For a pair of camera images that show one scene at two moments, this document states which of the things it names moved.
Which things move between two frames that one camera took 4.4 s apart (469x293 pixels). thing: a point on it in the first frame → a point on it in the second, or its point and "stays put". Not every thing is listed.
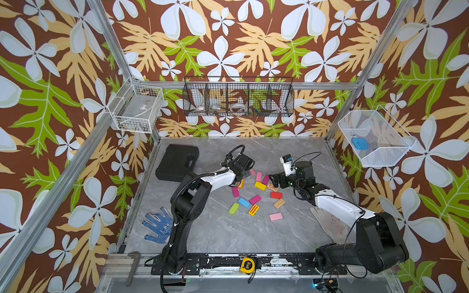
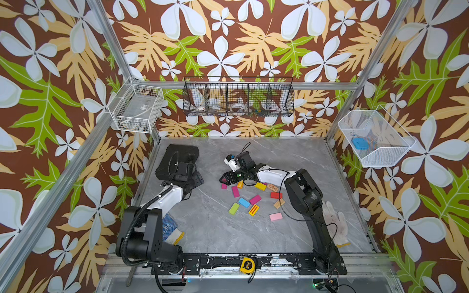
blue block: (243, 202) stays put
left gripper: (247, 174) → (198, 179)
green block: (234, 209) stays put
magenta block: (236, 191) stays put
